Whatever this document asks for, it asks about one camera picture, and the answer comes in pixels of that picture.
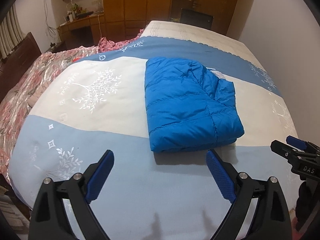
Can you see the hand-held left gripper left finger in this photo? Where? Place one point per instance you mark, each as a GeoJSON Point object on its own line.
{"type": "Point", "coordinates": [98, 177]}

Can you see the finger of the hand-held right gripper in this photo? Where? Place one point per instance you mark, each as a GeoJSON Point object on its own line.
{"type": "Point", "coordinates": [296, 142]}
{"type": "Point", "coordinates": [280, 148]}

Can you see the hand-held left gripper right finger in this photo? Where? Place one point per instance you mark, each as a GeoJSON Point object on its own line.
{"type": "Point", "coordinates": [220, 177]}

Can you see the blue puffer jacket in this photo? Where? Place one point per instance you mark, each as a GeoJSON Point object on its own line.
{"type": "Point", "coordinates": [185, 105]}

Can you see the person's right hand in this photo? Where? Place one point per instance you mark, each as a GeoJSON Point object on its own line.
{"type": "Point", "coordinates": [307, 202]}

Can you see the blue and white duvet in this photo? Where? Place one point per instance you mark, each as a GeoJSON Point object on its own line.
{"type": "Point", "coordinates": [112, 135]}

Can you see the pink floral quilt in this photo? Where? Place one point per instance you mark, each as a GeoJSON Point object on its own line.
{"type": "Point", "coordinates": [30, 92]}

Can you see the small red object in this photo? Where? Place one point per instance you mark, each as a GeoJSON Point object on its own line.
{"type": "Point", "coordinates": [76, 60]}

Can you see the pink checked cloth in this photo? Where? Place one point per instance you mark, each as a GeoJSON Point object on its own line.
{"type": "Point", "coordinates": [117, 43]}

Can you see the dark wooden nightstand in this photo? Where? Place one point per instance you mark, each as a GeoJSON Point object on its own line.
{"type": "Point", "coordinates": [57, 47]}

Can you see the cream quilted mattress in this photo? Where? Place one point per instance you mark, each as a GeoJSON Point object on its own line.
{"type": "Point", "coordinates": [200, 32]}

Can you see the dark wooden headboard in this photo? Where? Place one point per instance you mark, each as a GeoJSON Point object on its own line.
{"type": "Point", "coordinates": [17, 60]}

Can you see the wooden desk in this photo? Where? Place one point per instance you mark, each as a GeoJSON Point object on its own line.
{"type": "Point", "coordinates": [80, 30]}

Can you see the black rectangular panel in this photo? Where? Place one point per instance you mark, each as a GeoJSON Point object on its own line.
{"type": "Point", "coordinates": [197, 18]}

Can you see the white cup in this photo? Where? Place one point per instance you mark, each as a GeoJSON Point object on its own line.
{"type": "Point", "coordinates": [71, 17]}

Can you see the black laptop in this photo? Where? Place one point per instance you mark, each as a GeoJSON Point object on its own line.
{"type": "Point", "coordinates": [83, 15]}

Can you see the white pleated curtain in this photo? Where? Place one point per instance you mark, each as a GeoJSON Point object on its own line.
{"type": "Point", "coordinates": [8, 35]}

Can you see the green potted plant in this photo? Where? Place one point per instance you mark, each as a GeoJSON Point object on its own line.
{"type": "Point", "coordinates": [74, 8]}

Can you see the wooden wardrobe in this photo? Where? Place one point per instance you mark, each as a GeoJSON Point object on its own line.
{"type": "Point", "coordinates": [135, 5]}

